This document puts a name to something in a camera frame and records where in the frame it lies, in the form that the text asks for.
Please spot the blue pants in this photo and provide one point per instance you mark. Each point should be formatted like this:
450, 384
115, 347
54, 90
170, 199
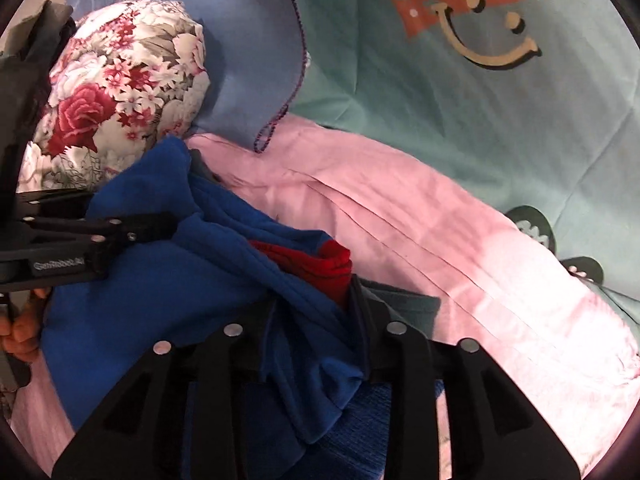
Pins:
165, 290

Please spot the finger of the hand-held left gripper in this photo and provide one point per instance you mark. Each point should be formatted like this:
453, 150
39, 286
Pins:
145, 227

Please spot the red cloth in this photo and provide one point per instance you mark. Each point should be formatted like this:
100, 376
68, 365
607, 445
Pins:
320, 267

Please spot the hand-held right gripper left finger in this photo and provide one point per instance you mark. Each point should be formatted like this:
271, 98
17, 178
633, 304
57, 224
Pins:
230, 365

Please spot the person's left hand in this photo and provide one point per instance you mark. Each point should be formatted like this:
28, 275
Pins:
22, 332

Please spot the floral quilt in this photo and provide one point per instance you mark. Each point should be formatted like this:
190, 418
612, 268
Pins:
120, 100

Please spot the dark teal folded cloth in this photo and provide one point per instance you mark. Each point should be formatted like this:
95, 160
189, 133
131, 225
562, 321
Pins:
405, 310

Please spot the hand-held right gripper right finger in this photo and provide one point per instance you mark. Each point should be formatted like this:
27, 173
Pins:
361, 320

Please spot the teal printed blanket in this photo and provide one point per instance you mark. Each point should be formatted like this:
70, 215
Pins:
450, 110

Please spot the pink bed sheet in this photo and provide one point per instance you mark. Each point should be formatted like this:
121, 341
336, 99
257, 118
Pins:
450, 270

